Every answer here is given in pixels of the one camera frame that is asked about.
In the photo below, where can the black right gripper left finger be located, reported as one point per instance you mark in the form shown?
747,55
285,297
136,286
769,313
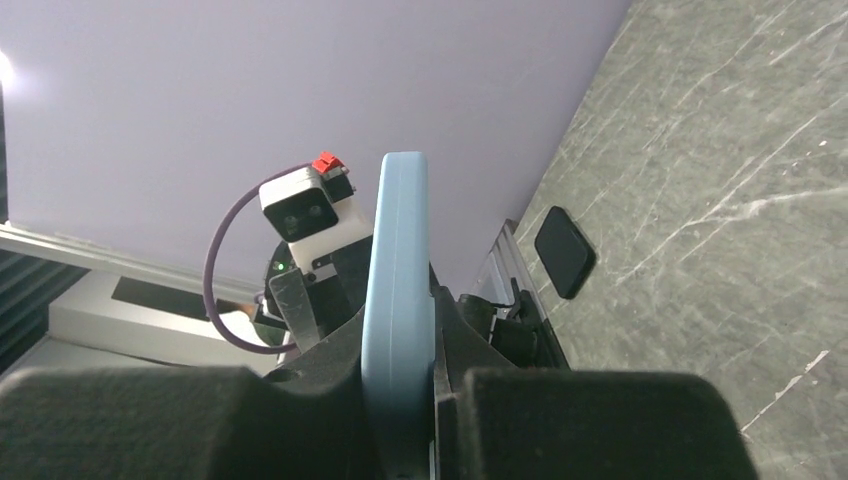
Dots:
304,421

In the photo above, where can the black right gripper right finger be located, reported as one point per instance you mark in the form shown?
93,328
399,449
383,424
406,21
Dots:
496,421

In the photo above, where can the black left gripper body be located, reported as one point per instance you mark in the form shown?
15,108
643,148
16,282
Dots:
302,308

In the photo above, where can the light blue phone case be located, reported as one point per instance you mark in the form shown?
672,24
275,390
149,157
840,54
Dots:
398,339

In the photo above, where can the black smartphone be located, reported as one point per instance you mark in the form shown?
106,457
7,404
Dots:
565,253

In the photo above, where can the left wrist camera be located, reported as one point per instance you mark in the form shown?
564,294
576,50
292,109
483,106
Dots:
314,211

